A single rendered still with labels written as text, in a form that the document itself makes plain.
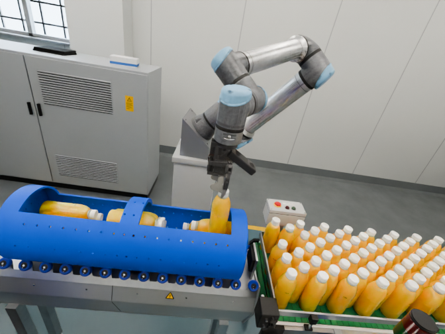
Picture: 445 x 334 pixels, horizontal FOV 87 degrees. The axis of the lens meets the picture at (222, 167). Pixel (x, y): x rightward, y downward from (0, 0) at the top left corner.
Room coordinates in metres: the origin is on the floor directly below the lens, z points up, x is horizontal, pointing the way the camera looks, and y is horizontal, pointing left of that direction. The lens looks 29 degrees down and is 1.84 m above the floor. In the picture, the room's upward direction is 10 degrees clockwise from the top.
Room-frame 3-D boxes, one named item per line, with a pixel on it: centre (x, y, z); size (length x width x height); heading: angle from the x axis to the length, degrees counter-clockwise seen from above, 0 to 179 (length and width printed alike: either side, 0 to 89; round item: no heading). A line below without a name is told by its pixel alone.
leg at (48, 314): (0.70, 0.85, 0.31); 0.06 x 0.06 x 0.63; 6
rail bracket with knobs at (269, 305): (0.53, -0.27, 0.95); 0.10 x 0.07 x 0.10; 6
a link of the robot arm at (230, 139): (0.70, 0.00, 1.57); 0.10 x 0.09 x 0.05; 5
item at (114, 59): (2.36, 1.10, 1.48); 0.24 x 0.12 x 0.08; 102
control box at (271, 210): (1.04, -0.38, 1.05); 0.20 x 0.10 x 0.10; 96
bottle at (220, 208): (0.71, -0.02, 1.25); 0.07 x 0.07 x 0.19
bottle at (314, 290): (0.63, -0.46, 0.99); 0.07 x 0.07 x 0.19
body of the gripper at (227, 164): (0.70, 0.01, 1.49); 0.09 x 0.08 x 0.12; 95
